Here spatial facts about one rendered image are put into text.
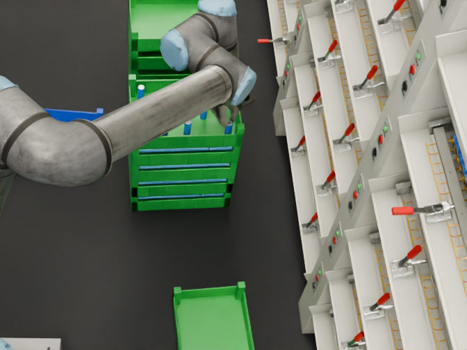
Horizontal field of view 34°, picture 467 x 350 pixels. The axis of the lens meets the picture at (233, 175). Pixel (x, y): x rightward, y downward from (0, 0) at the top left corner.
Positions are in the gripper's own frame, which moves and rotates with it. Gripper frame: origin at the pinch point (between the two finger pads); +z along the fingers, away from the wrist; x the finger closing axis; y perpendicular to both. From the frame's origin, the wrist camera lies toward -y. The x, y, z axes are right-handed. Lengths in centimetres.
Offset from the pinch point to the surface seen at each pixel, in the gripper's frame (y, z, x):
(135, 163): 13.3, 10.2, 23.3
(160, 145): 8.0, 3.2, 17.7
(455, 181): -77, -42, 9
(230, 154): -0.2, 10.9, 0.6
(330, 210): -32.9, 12.4, -7.0
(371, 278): -62, -1, 9
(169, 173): 10.1, 17.1, 14.9
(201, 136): 1.8, 1.1, 8.4
